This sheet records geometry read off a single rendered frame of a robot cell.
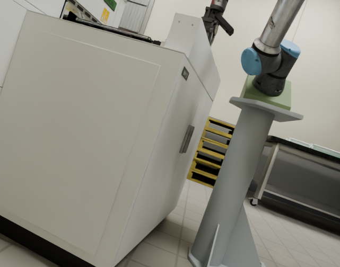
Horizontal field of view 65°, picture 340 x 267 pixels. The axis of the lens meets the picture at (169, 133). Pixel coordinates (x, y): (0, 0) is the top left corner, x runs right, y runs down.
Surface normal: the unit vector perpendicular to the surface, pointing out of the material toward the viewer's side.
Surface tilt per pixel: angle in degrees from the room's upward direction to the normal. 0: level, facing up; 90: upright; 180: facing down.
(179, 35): 90
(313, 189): 90
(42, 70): 90
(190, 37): 90
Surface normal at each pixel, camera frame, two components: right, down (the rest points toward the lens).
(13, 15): 0.91, 0.32
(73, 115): -0.25, -0.04
